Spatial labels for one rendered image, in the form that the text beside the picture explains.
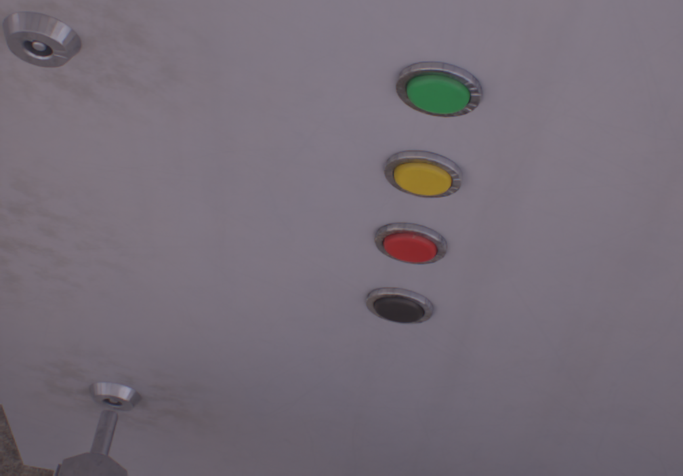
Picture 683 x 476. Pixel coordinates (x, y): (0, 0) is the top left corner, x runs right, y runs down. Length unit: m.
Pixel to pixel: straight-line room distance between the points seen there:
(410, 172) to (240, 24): 0.09
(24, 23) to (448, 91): 0.15
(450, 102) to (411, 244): 0.11
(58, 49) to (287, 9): 0.09
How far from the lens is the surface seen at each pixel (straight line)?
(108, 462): 0.86
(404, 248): 0.65
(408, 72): 0.55
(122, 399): 0.87
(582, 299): 0.68
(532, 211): 0.62
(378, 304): 0.70
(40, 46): 0.58
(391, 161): 0.60
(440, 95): 0.55
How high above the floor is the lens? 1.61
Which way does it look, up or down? 61 degrees down
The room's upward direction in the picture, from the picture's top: 6 degrees clockwise
